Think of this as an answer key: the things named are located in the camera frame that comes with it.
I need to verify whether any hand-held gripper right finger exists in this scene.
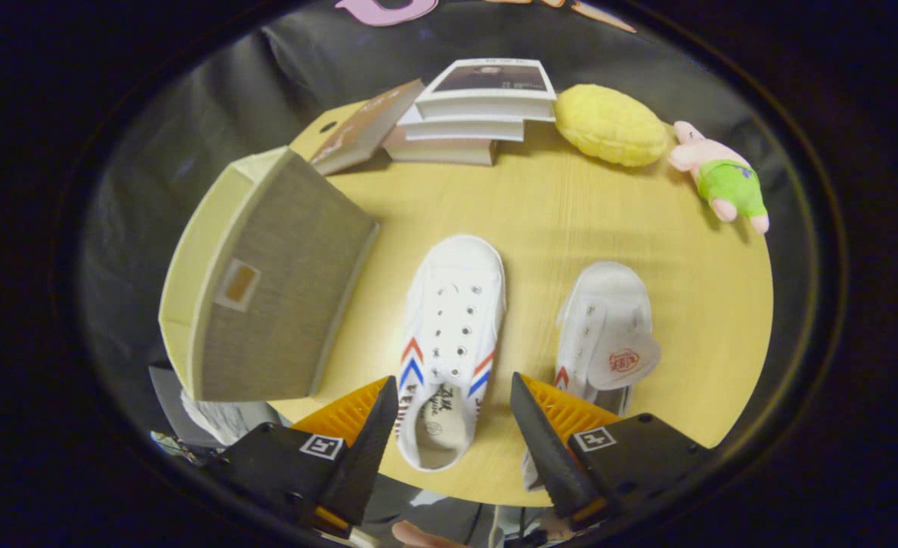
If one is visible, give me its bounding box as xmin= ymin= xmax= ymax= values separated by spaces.
xmin=510 ymin=372 xmax=712 ymax=530

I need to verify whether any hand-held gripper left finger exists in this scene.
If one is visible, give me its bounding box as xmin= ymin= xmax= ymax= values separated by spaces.
xmin=205 ymin=376 xmax=400 ymax=537

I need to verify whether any white canvas shoe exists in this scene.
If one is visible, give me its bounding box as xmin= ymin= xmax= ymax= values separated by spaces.
xmin=521 ymin=261 xmax=661 ymax=492
xmin=396 ymin=234 xmax=507 ymax=473

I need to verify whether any grey fabric storage box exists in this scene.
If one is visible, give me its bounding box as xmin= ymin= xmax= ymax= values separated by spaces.
xmin=158 ymin=146 xmax=380 ymax=402

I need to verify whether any pale brown edged book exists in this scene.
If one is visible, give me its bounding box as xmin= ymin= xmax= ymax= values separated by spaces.
xmin=382 ymin=126 xmax=498 ymax=167

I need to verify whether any brown cover book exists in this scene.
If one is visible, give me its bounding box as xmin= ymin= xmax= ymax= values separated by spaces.
xmin=308 ymin=78 xmax=425 ymax=176

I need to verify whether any pink star plush toy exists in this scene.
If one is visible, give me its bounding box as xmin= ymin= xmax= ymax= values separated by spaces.
xmin=667 ymin=121 xmax=771 ymax=234

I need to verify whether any yellow plush cushion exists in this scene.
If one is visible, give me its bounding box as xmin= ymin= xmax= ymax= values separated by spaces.
xmin=554 ymin=84 xmax=669 ymax=167

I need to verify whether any white book with portrait cover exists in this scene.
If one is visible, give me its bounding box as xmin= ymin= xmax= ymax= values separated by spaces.
xmin=416 ymin=59 xmax=557 ymax=123

